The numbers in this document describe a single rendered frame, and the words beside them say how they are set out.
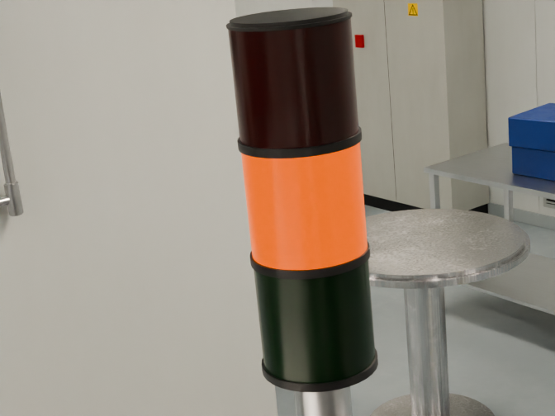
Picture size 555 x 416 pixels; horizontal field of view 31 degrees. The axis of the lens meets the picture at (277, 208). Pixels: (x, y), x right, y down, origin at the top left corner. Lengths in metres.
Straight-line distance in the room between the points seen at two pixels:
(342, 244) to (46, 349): 1.62
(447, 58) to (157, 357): 5.41
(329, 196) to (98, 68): 1.56
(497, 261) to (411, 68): 3.52
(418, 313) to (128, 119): 2.77
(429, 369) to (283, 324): 4.25
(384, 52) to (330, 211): 7.34
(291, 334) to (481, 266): 3.76
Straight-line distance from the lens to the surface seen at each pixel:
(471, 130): 7.56
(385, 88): 7.79
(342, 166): 0.40
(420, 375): 4.68
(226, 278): 2.16
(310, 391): 0.42
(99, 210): 1.97
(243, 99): 0.40
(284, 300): 0.41
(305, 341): 0.42
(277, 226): 0.40
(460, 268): 4.15
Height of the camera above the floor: 2.39
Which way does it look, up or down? 17 degrees down
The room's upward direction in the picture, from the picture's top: 6 degrees counter-clockwise
